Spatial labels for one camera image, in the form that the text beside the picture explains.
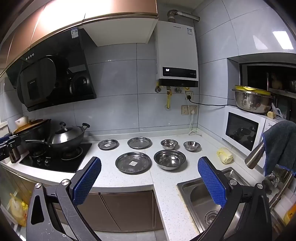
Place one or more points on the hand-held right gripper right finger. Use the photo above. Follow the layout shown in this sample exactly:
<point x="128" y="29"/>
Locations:
<point x="211" y="183"/>

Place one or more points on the napa cabbage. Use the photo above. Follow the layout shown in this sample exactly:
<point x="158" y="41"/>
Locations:
<point x="224" y="156"/>

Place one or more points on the yellow plastic bag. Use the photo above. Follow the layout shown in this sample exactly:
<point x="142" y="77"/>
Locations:
<point x="17" y="208"/>

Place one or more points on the brown figurine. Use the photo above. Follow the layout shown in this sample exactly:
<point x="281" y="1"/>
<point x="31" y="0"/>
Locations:
<point x="276" y="81"/>

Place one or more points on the white gas water heater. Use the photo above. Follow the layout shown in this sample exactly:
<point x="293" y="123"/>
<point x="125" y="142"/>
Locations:
<point x="175" y="51"/>

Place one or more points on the medium steel plate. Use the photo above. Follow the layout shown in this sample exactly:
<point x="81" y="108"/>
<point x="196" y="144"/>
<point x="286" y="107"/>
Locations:
<point x="139" y="142"/>

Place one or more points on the steel faucet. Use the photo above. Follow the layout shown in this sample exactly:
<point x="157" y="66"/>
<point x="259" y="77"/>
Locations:
<point x="253" y="155"/>

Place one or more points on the steel wok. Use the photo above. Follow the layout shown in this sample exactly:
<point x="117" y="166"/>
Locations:
<point x="77" y="140"/>

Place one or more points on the black pot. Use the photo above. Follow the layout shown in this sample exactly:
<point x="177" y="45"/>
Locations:
<point x="37" y="134"/>

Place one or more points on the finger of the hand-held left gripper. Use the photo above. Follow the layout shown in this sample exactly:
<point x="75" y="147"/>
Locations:
<point x="10" y="140"/>

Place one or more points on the brown lower cabinet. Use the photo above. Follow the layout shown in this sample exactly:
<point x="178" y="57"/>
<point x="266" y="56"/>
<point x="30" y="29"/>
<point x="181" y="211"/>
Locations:
<point x="124" y="208"/>

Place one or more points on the steel wok lid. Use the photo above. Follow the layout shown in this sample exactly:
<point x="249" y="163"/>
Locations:
<point x="62" y="136"/>

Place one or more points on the large steel plate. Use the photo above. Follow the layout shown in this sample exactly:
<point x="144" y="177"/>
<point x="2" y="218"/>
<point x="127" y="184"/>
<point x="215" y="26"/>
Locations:
<point x="133" y="163"/>

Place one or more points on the black gas stove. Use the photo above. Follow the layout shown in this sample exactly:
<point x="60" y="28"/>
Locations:
<point x="55" y="162"/>

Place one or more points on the metal pot rim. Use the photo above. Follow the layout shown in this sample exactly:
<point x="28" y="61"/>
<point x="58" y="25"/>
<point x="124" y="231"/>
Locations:
<point x="170" y="159"/>

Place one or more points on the single wall socket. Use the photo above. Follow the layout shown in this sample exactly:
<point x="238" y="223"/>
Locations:
<point x="188" y="94"/>

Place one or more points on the yellow lid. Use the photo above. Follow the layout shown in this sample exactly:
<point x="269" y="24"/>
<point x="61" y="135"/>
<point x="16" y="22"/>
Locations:
<point x="249" y="89"/>

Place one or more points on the white microwave oven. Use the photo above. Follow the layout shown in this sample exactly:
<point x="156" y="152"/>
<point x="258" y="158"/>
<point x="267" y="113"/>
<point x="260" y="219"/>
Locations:
<point x="241" y="132"/>

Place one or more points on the white ceramic bowl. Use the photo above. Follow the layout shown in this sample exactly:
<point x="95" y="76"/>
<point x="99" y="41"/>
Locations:
<point x="21" y="121"/>

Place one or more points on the large steel basin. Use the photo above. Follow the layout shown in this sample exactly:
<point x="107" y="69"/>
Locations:
<point x="252" y="102"/>

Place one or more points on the metal pipe valve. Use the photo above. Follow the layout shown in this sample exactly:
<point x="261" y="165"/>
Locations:
<point x="158" y="89"/>
<point x="178" y="90"/>

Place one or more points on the small yellow object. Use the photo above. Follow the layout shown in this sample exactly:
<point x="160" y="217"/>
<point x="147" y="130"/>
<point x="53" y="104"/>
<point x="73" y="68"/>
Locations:
<point x="270" y="114"/>

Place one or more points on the steel sink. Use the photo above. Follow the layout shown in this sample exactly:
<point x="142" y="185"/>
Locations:
<point x="198" y="199"/>

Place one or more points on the black range hood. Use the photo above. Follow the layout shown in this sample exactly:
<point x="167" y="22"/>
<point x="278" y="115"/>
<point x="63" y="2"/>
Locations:
<point x="57" y="76"/>

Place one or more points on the wooden pot lid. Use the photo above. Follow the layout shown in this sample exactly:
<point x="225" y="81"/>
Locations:
<point x="30" y="128"/>

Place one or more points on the steel wool scrubber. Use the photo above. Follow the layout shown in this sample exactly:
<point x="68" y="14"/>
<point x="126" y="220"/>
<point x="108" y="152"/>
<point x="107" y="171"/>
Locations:
<point x="272" y="182"/>

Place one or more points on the brown upper cabinet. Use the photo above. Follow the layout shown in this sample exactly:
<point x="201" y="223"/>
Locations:
<point x="57" y="18"/>

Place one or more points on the grey towel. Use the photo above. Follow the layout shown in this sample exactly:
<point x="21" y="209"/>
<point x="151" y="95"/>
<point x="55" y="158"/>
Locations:
<point x="281" y="143"/>

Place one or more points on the small steel bowl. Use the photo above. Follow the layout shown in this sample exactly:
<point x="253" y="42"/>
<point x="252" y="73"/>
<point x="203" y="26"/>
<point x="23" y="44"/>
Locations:
<point x="191" y="145"/>
<point x="169" y="144"/>

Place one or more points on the small steel plate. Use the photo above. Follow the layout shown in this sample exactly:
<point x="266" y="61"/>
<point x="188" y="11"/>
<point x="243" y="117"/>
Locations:
<point x="108" y="144"/>

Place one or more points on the metal exhaust pipe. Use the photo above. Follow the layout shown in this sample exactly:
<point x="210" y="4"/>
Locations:
<point x="185" y="15"/>

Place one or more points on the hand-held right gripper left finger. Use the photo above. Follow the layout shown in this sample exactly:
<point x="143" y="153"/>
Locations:
<point x="86" y="180"/>

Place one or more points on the brown cabinet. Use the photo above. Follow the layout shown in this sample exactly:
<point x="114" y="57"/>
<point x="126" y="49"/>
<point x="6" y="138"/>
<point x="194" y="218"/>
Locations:
<point x="57" y="18"/>
<point x="124" y="208"/>

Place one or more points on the double wall socket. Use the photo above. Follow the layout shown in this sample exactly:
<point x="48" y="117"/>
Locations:
<point x="185" y="110"/>

